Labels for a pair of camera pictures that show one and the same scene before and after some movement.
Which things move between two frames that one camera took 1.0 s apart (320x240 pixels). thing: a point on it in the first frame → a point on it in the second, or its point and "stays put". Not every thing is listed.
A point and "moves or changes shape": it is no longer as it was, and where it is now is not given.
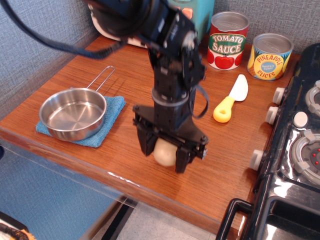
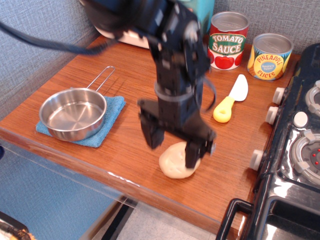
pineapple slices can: (269, 58) stays put
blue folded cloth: (50, 105) stays put
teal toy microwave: (200, 12) stays put
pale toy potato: (165, 152) moves or changes shape
